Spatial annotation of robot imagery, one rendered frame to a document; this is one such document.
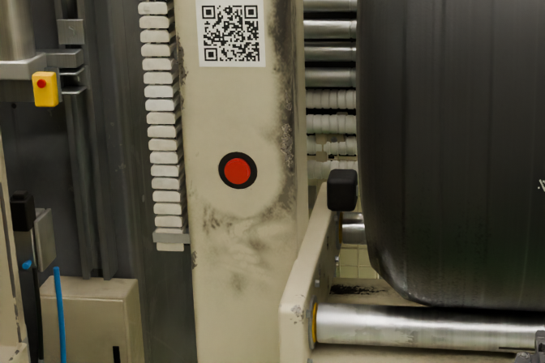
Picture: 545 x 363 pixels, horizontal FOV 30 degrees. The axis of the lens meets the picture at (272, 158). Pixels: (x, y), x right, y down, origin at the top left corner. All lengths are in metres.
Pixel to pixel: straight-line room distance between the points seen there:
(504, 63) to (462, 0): 0.07
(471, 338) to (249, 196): 0.29
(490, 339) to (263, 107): 0.35
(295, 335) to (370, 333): 0.09
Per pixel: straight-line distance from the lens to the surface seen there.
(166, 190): 1.21
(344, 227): 1.39
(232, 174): 1.16
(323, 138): 1.57
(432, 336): 1.14
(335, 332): 1.14
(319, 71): 1.53
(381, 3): 0.93
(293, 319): 1.10
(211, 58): 1.13
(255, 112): 1.14
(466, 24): 0.90
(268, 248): 1.20
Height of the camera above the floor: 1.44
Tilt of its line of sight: 18 degrees down
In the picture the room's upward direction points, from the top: 2 degrees counter-clockwise
